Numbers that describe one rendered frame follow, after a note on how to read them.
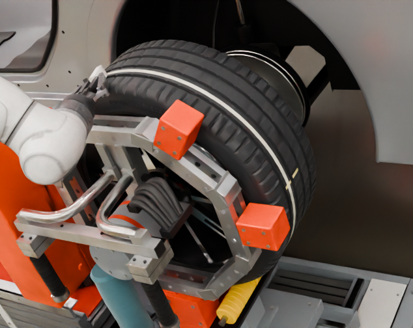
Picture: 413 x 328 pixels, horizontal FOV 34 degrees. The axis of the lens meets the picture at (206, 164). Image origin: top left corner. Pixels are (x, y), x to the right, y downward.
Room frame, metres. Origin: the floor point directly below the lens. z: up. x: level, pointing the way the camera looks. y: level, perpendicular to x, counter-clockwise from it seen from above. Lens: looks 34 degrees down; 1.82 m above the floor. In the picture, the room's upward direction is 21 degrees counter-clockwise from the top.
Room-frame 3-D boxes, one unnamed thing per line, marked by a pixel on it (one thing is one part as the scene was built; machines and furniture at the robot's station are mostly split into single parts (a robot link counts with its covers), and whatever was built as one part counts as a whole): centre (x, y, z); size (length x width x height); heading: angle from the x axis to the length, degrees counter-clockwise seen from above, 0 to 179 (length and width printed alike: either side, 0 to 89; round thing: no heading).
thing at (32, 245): (1.31, 0.43, 0.93); 0.09 x 0.05 x 0.05; 139
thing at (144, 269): (1.08, 0.18, 0.93); 0.09 x 0.05 x 0.05; 139
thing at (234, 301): (1.35, 0.01, 0.51); 0.29 x 0.06 x 0.06; 139
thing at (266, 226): (1.15, -0.07, 0.85); 0.09 x 0.08 x 0.07; 49
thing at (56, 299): (1.29, 0.45, 0.83); 0.04 x 0.04 x 0.16
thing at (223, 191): (1.35, 0.17, 0.85); 0.54 x 0.07 x 0.54; 49
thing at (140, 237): (1.19, 0.18, 1.03); 0.19 x 0.18 x 0.11; 139
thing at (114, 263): (1.30, 0.22, 0.85); 0.21 x 0.14 x 0.14; 139
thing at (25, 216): (1.32, 0.33, 1.03); 0.19 x 0.18 x 0.11; 139
